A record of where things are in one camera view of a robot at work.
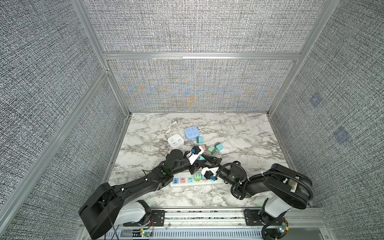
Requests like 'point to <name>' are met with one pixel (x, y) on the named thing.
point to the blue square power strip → (191, 132)
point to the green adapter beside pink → (212, 150)
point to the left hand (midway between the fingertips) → (203, 158)
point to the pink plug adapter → (204, 147)
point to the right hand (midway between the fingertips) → (203, 154)
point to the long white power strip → (188, 180)
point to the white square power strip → (176, 141)
